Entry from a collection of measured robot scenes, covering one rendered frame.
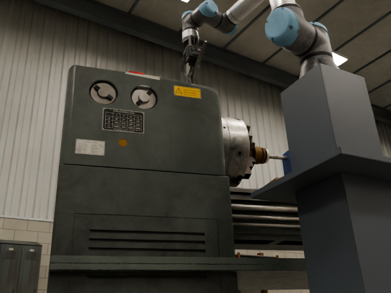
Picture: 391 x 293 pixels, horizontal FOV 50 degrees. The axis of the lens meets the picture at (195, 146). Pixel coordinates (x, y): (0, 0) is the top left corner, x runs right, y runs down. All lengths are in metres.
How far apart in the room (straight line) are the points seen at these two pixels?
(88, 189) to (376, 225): 0.87
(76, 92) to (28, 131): 7.38
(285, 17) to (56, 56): 8.69
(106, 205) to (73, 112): 0.35
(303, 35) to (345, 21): 10.52
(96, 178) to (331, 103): 0.79
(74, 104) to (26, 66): 8.06
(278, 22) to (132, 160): 0.67
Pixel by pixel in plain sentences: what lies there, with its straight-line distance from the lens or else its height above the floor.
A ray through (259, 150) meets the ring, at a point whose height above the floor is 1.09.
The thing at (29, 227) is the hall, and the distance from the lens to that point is 8.28.
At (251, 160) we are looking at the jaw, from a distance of 1.90.
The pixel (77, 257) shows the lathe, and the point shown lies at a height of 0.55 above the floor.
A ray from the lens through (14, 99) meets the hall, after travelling 9.19.
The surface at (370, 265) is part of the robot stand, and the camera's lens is 1.22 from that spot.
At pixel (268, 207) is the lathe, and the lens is 1.70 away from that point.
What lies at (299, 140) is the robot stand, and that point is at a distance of 1.40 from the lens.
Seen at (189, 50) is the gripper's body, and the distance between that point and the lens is 1.88.
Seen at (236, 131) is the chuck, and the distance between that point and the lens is 1.79.
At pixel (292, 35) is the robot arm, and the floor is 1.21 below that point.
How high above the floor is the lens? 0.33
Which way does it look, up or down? 24 degrees up
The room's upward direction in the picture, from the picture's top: 3 degrees counter-clockwise
